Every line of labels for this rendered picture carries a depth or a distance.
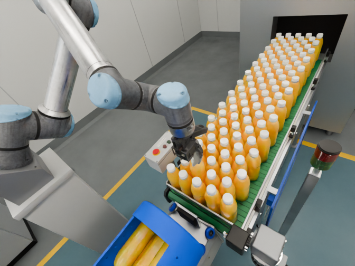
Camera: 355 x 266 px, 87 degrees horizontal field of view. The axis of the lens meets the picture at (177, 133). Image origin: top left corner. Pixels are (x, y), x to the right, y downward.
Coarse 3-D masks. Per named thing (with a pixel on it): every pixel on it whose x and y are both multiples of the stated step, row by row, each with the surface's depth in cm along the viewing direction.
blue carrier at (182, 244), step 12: (144, 204) 66; (144, 216) 61; (156, 216) 60; (168, 216) 59; (132, 228) 74; (156, 228) 57; (168, 228) 57; (180, 228) 58; (120, 240) 71; (168, 240) 56; (180, 240) 56; (192, 240) 58; (108, 252) 67; (168, 252) 54; (180, 252) 55; (192, 252) 58; (96, 264) 63; (108, 264) 69; (156, 264) 53; (168, 264) 53; (180, 264) 55; (192, 264) 58
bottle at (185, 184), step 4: (188, 176) 85; (180, 180) 85; (184, 180) 84; (188, 180) 85; (180, 184) 86; (184, 184) 85; (188, 184) 85; (184, 188) 87; (188, 188) 87; (184, 192) 90; (188, 192) 89; (192, 196) 93
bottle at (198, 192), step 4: (192, 184) 81; (204, 184) 83; (192, 188) 82; (196, 188) 81; (200, 188) 80; (204, 188) 82; (192, 192) 83; (196, 192) 81; (200, 192) 81; (204, 192) 82; (196, 196) 83; (200, 196) 83; (196, 200) 87; (200, 200) 85; (204, 200) 86; (204, 204) 89
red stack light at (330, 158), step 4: (316, 148) 63; (316, 152) 63; (320, 152) 61; (316, 156) 63; (320, 156) 62; (324, 156) 61; (328, 156) 60; (332, 156) 59; (336, 156) 59; (324, 160) 62; (328, 160) 61; (332, 160) 61
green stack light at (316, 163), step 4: (312, 156) 66; (312, 160) 66; (316, 160) 64; (320, 160) 63; (312, 164) 67; (316, 164) 65; (320, 164) 64; (324, 164) 63; (328, 164) 62; (332, 164) 63; (316, 168) 66; (320, 168) 65; (324, 168) 64; (328, 168) 64
